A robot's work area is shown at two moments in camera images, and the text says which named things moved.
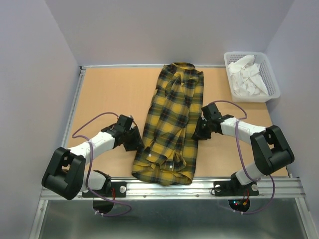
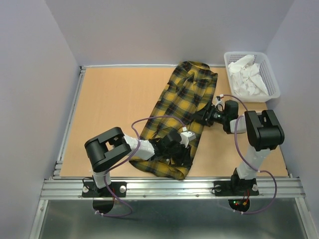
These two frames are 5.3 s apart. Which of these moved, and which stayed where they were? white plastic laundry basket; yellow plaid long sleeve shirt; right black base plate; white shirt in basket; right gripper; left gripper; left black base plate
Moved: left gripper; yellow plaid long sleeve shirt; right gripper
Stayed: left black base plate; right black base plate; white plastic laundry basket; white shirt in basket
